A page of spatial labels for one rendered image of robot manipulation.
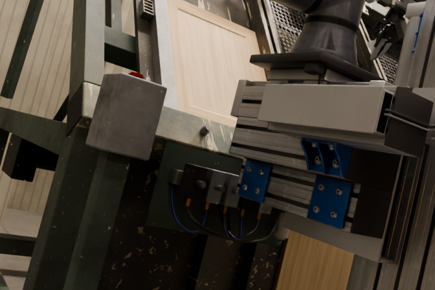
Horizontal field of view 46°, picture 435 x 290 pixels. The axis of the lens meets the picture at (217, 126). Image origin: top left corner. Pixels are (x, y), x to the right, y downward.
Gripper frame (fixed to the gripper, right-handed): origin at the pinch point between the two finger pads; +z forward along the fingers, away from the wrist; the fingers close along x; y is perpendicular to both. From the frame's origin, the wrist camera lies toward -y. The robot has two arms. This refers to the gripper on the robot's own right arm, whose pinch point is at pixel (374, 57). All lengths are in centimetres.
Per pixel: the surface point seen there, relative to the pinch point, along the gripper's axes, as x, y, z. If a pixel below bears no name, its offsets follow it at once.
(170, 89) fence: 77, -9, 34
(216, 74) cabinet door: 55, 6, 30
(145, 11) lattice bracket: 82, 21, 22
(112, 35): 91, 15, 32
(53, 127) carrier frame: 104, -7, 58
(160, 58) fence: 79, 1, 30
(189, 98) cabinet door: 68, -7, 36
